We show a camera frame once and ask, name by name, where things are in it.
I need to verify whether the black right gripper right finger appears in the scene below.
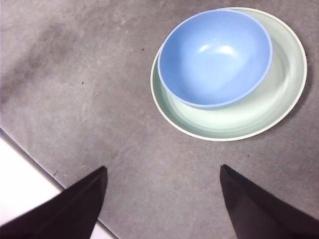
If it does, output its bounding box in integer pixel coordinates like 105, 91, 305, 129
220, 164, 319, 239

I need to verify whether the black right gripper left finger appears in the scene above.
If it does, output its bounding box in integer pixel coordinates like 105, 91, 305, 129
0, 166, 109, 239

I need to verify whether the green round plate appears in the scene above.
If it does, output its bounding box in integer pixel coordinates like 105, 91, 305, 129
150, 6, 308, 142

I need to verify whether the blue ribbed bowl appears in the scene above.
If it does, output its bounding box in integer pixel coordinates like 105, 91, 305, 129
158, 9, 273, 111

